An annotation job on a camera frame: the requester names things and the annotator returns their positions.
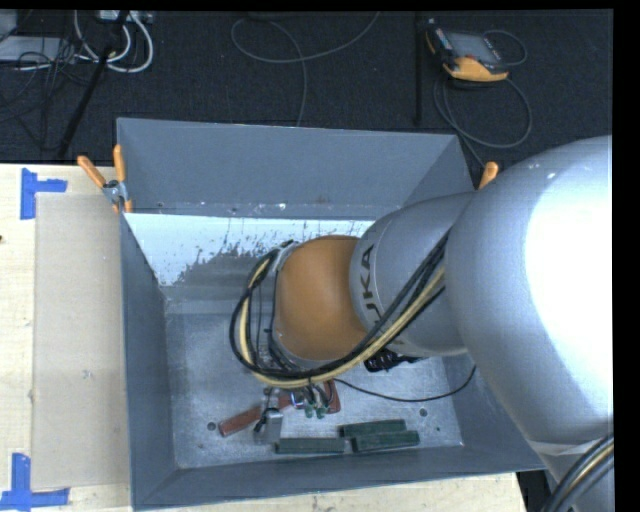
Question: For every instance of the red-brown flat block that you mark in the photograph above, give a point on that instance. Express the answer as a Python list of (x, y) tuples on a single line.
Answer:
[(239, 422), (334, 396)]

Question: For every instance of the pale flat board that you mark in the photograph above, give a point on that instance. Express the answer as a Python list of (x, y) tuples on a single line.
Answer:
[(80, 340)]

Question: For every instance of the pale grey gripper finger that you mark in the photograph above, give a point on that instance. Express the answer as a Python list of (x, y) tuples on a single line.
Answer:
[(271, 428)]

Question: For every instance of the grey metal bin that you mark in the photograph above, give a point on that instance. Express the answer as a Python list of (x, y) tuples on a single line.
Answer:
[(210, 350)]

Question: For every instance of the dark green flat block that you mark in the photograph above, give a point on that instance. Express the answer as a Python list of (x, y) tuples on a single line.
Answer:
[(373, 428), (310, 445), (386, 441)]

